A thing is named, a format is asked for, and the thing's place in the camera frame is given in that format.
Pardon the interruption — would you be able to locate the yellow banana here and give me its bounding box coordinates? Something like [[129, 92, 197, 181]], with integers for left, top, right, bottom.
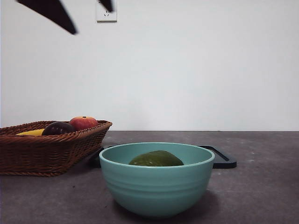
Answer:
[[15, 128, 45, 136]]

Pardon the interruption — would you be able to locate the white wall socket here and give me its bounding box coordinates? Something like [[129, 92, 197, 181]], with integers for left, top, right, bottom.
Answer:
[[96, 0, 118, 23]]

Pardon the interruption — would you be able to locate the brown wicker basket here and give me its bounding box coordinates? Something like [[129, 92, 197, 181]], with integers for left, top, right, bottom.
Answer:
[[0, 120, 113, 177]]

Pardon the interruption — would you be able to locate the red apple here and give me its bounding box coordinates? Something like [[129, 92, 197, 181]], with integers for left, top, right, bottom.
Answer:
[[68, 116, 98, 130]]

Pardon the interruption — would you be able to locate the teal ribbed bowl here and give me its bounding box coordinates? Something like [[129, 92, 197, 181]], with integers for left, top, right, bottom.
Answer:
[[99, 142, 215, 219]]

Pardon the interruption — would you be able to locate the black rectangular tray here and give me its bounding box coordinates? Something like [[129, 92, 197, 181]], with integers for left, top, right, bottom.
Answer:
[[87, 145, 237, 169]]

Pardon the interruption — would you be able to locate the green avocado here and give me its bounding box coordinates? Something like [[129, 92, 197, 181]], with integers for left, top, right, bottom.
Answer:
[[128, 150, 185, 167]]

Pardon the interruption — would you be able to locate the dark purple eggplant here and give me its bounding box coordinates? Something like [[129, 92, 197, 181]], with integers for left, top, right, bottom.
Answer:
[[41, 121, 76, 136]]

